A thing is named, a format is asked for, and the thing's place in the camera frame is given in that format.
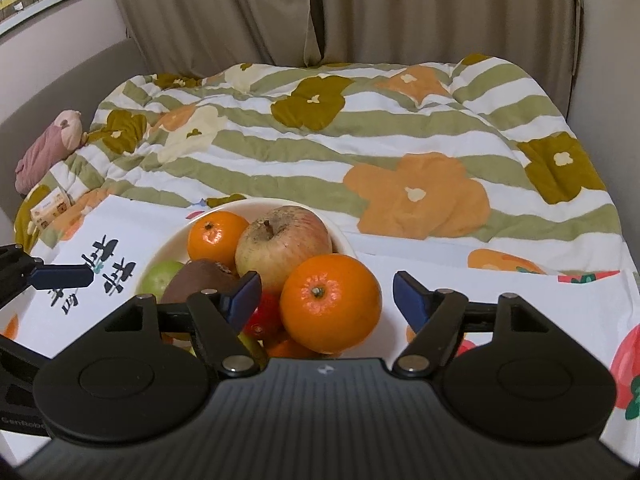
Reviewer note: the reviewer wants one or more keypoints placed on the red cherry tomato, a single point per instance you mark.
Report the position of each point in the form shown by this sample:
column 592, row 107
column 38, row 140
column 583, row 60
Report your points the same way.
column 265, row 317

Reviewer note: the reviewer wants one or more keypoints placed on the white fruit printed cloth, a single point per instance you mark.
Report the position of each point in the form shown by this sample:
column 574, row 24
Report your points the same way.
column 525, row 280

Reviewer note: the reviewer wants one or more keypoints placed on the brown kiwi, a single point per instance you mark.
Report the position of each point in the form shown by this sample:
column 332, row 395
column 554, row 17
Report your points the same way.
column 200, row 277

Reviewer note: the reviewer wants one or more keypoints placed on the yellow red apple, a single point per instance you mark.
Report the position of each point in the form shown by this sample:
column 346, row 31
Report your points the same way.
column 285, row 250

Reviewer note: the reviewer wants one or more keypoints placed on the cream printed bowl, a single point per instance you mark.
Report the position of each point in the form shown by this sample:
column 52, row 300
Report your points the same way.
column 170, row 240

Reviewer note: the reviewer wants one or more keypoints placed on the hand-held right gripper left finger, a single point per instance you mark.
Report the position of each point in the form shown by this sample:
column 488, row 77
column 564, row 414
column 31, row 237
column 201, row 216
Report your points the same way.
column 245, row 292

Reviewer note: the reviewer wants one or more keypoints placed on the large green apple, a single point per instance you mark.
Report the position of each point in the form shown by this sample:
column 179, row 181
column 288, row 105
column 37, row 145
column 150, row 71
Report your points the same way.
column 252, row 347

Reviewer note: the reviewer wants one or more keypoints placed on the large orange mandarin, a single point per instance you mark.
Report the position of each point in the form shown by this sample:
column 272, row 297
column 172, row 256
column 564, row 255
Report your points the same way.
column 330, row 305

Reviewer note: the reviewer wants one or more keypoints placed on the small green apple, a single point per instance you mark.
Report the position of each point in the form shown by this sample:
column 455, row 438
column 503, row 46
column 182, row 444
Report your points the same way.
column 157, row 277

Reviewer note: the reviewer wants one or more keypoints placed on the small dark orange mandarin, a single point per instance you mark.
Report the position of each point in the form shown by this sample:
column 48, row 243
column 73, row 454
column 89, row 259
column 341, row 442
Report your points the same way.
column 287, row 347

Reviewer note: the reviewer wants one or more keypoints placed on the grey sofa backrest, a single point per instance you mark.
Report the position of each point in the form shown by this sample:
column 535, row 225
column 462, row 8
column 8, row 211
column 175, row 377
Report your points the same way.
column 50, row 90

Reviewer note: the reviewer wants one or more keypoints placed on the small printed carton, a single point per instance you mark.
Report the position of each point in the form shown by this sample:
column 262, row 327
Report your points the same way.
column 50, row 207

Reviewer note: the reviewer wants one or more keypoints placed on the pink plush toy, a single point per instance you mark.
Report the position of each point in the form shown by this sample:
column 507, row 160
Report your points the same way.
column 45, row 152

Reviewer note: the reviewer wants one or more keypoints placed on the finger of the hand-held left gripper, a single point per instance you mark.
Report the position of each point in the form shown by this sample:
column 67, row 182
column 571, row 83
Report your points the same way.
column 65, row 275

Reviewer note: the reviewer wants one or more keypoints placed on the floral striped quilt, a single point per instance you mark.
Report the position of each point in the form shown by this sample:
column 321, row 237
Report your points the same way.
column 400, row 125

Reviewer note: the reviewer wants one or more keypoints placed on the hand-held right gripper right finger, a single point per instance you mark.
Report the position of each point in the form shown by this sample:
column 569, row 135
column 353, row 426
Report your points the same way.
column 410, row 292

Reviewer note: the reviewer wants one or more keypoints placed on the beige curtain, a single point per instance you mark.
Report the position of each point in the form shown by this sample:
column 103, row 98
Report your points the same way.
column 400, row 10

